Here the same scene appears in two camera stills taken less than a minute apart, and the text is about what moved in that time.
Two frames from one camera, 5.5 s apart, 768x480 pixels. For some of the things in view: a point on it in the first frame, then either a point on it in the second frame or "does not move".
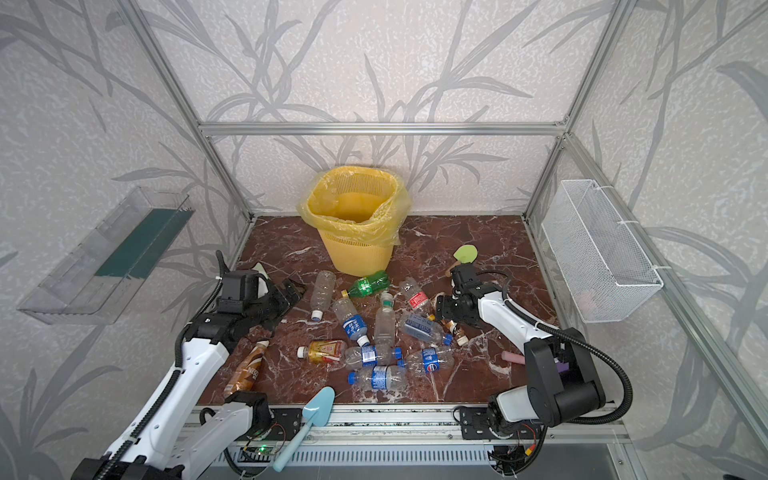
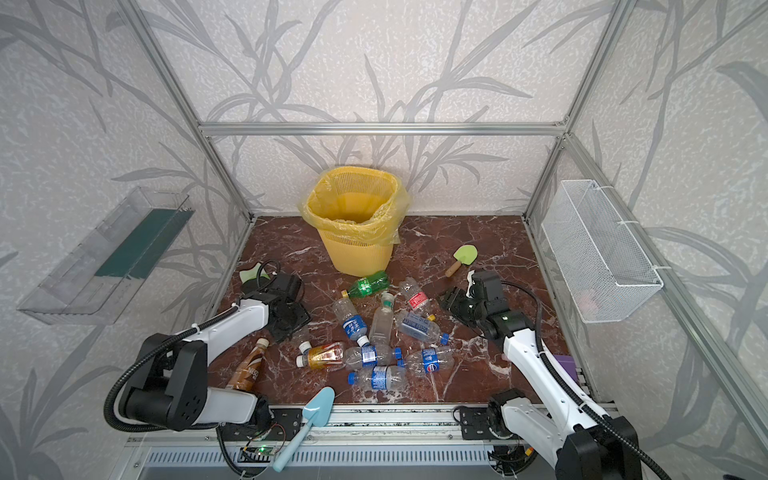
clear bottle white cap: [322, 292] to [301, 338]
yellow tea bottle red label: [324, 352] does not move
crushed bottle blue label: [429, 360] does not move
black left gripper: [274, 301] to [288, 318]
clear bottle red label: [416, 298] does not move
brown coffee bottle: [245, 376] does not move
